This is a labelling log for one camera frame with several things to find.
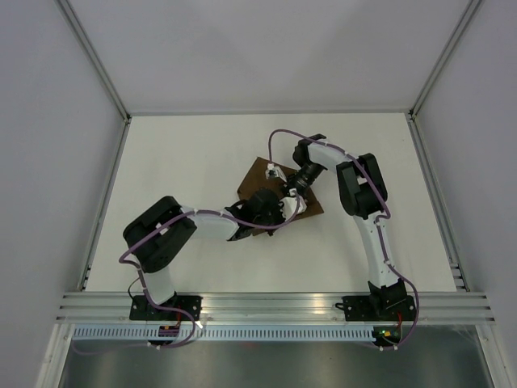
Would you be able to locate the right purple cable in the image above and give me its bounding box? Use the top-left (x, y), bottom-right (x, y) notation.
top-left (267, 129), bottom-right (419, 352)

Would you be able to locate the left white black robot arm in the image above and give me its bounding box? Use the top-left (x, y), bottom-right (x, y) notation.
top-left (120, 189), bottom-right (301, 320)

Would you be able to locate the right aluminium side rail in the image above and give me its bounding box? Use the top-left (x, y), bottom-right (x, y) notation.
top-left (405, 111), bottom-right (471, 292)

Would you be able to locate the left aluminium side rail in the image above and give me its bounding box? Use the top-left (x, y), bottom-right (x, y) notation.
top-left (75, 116), bottom-right (132, 292)

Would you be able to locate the left aluminium frame post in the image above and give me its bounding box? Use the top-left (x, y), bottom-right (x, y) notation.
top-left (54, 0), bottom-right (131, 124)

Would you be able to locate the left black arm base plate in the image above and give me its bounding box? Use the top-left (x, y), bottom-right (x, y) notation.
top-left (129, 295), bottom-right (201, 321)

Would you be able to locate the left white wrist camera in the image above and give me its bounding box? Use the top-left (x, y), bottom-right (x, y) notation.
top-left (280, 196), bottom-right (307, 220)

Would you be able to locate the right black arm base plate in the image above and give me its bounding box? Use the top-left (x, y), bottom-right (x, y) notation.
top-left (334, 296), bottom-right (417, 323)

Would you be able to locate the aluminium front rail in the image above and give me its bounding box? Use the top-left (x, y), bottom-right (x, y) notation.
top-left (55, 292), bottom-right (495, 325)

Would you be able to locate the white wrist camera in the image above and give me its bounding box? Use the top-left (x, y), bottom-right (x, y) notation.
top-left (265, 163), bottom-right (287, 182)
top-left (280, 196), bottom-right (307, 220)

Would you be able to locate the right aluminium frame post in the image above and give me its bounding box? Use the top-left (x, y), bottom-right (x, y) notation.
top-left (407, 0), bottom-right (484, 120)

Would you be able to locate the aluminium frame post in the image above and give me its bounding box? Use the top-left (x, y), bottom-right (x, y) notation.
top-left (407, 0), bottom-right (484, 120)
top-left (54, 0), bottom-right (131, 124)

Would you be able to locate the aluminium side rail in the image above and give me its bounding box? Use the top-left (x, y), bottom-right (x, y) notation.
top-left (405, 111), bottom-right (471, 292)
top-left (75, 116), bottom-right (132, 292)

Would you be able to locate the brown cloth napkin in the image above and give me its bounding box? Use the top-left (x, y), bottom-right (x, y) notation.
top-left (227, 158), bottom-right (324, 240)

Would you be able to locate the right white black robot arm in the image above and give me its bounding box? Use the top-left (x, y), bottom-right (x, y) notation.
top-left (285, 134), bottom-right (406, 319)

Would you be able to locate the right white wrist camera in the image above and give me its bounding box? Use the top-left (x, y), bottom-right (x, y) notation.
top-left (265, 163), bottom-right (287, 182)

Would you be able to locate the white slotted cable duct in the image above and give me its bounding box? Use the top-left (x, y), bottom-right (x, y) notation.
top-left (73, 324), bottom-right (374, 342)

